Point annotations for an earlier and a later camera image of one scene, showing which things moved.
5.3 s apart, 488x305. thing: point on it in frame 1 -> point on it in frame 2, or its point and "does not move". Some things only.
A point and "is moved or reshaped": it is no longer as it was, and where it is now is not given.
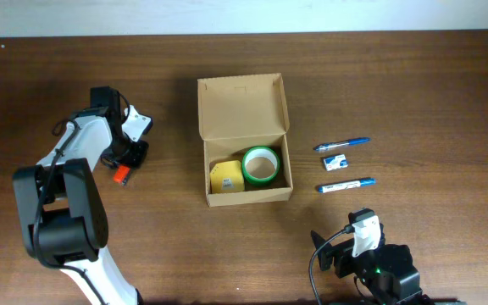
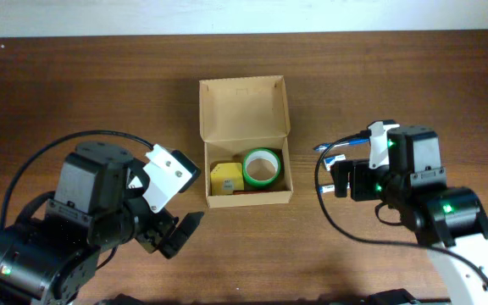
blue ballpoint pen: x=342 y=142 does not move
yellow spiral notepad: x=227 y=176 does not move
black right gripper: x=329 y=255 -> x=361 y=181
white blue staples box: x=335 y=162 does not move
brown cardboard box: x=237 y=113 does not move
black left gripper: x=130 y=153 -> x=159 y=233
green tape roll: x=260 y=164 does not move
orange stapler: x=122 y=174 is moved or reshaped
